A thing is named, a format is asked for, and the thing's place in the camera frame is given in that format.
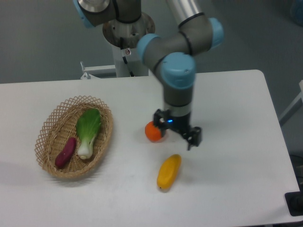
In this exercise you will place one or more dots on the yellow mango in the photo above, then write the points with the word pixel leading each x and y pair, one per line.
pixel 168 172

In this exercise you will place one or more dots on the green bok choy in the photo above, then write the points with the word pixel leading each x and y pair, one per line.
pixel 87 128

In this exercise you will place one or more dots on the white metal mounting frame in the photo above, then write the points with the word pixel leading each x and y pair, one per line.
pixel 99 70

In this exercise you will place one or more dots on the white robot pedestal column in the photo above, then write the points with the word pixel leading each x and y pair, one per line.
pixel 124 38

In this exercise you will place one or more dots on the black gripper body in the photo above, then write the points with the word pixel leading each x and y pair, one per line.
pixel 178 124

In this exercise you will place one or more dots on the purple sweet potato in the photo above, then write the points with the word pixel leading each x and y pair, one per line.
pixel 65 155

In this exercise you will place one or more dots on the black device at table corner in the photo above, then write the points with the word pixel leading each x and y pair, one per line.
pixel 294 202

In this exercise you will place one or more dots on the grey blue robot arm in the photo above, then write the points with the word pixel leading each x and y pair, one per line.
pixel 137 50

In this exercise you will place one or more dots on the white frame at right edge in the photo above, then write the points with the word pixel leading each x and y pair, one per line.
pixel 293 107

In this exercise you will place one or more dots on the orange tangerine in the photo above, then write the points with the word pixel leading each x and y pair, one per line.
pixel 153 133

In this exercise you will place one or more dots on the woven wicker basket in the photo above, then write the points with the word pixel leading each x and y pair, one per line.
pixel 61 125

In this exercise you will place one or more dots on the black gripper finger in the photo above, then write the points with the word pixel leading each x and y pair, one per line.
pixel 160 121
pixel 193 136

